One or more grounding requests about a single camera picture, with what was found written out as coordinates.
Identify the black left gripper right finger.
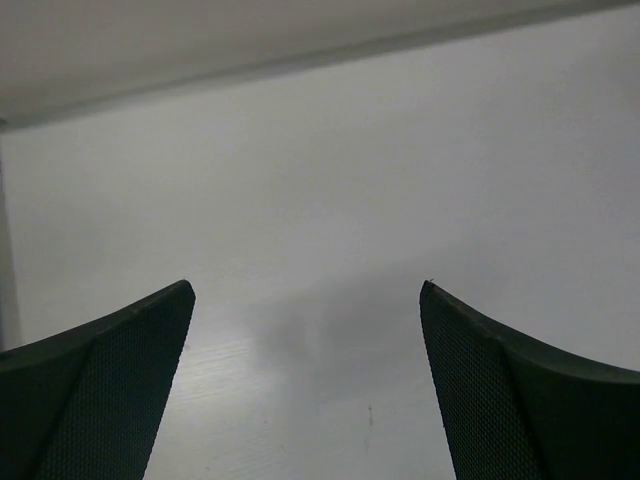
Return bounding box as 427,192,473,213
420,281,639,479

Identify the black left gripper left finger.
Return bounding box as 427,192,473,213
1,280,196,480

